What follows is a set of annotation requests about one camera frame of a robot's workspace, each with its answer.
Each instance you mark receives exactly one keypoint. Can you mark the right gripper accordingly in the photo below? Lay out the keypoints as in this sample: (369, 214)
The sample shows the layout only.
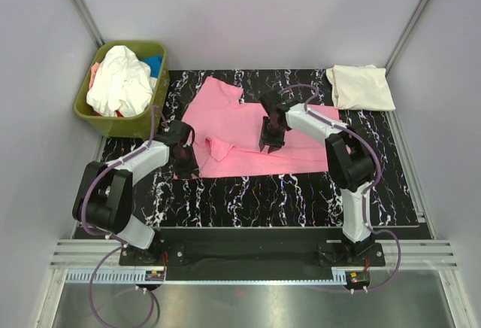
(274, 144)

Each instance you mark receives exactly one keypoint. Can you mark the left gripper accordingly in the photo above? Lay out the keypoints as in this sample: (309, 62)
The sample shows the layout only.
(184, 173)

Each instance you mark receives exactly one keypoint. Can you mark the pink t-shirt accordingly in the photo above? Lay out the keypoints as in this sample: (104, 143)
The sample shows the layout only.
(227, 134)

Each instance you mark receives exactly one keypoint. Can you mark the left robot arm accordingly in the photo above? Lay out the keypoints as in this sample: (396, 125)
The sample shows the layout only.
(104, 201)

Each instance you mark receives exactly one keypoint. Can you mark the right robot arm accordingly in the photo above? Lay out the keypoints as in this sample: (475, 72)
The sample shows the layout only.
(352, 165)

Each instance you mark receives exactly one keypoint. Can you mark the olive green plastic basket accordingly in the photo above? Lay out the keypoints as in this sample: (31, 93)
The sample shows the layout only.
(126, 127)

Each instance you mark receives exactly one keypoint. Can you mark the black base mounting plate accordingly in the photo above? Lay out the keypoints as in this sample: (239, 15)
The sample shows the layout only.
(252, 255)

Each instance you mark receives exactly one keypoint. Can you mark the folded cream t-shirt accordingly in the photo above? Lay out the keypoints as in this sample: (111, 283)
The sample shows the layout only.
(360, 88)

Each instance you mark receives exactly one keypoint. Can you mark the white shirt in basket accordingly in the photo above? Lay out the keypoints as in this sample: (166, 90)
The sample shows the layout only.
(120, 82)

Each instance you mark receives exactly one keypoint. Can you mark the blue garment in basket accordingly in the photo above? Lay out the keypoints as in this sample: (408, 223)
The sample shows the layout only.
(155, 64)

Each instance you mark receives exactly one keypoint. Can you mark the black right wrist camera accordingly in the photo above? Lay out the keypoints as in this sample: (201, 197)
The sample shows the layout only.
(272, 101)

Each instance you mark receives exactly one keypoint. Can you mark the aluminium rail frame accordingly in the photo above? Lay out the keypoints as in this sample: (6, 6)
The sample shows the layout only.
(95, 260)

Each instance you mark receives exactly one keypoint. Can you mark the left aluminium corner post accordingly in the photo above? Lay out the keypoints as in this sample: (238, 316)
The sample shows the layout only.
(88, 22)

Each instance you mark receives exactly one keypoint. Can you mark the aluminium corner post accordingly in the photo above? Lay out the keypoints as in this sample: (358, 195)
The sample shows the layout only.
(408, 30)
(88, 22)

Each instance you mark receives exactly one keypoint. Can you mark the right aluminium corner post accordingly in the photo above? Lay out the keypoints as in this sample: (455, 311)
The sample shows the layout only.
(408, 30)

